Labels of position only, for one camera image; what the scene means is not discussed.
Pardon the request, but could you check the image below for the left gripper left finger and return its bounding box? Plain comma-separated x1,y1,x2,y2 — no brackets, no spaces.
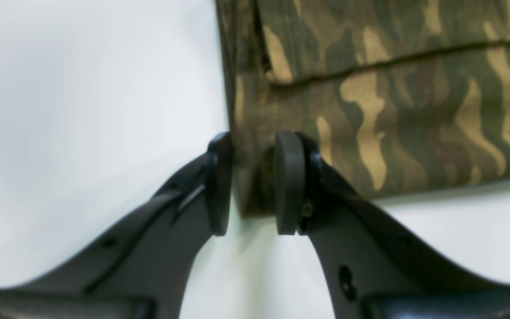
0,132,232,319

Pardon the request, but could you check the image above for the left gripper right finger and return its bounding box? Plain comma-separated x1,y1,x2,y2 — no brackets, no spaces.
274,131,510,319

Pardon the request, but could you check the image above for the camouflage pattern T-shirt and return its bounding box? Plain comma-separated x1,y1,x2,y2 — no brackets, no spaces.
215,0,510,218

